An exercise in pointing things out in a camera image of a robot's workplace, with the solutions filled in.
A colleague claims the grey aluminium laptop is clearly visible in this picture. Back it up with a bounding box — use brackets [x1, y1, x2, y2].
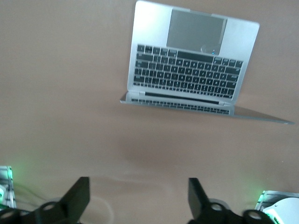
[119, 0, 295, 125]

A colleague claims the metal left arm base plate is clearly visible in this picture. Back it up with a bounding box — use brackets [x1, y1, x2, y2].
[0, 165, 17, 210]

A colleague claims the brown table cover sheet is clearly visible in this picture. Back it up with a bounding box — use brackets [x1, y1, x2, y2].
[0, 0, 299, 224]

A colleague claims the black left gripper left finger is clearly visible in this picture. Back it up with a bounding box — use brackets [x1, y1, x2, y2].
[0, 176, 91, 224]

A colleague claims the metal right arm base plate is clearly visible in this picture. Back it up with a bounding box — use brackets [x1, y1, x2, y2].
[254, 189, 299, 224]

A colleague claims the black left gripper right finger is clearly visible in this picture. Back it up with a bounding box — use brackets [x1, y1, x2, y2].
[188, 177, 277, 224]

